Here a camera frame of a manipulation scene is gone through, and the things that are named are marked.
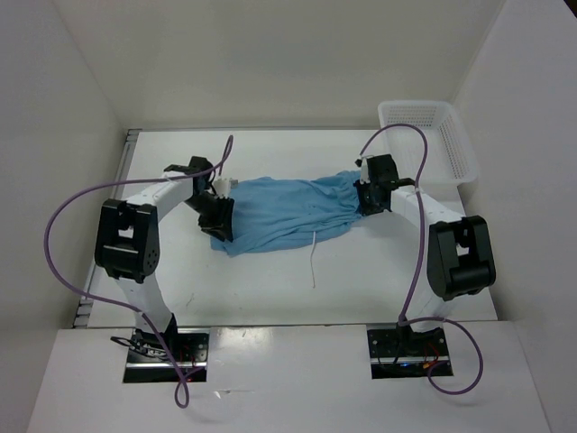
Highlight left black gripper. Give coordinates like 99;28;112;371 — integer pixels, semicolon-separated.
183;191;234;242

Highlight light blue shorts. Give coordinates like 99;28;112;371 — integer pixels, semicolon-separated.
210;170;362;257

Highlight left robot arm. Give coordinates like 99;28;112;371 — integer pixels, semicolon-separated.
95;157;235;361

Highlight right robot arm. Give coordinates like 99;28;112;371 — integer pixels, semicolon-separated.
354;154;496;356

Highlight white plastic basket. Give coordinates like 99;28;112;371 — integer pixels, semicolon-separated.
378;100;479;187

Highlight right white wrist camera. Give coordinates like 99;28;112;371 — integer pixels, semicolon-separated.
355;155;373;184

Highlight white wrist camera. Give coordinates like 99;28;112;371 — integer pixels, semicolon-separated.
355;155;373;184
212;177;238;198

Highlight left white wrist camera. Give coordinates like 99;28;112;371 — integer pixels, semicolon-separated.
212;177;238;198

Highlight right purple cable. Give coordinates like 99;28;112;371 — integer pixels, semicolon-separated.
360;124;485;394

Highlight purple cable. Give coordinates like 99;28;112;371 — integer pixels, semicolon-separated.
42;134;234;410
360;124;485;394

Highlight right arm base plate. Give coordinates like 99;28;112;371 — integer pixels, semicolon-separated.
366;325;453;380

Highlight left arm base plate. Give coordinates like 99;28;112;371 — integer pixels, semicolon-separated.
115;330;209;384

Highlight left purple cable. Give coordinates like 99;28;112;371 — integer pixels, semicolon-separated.
42;134;234;410

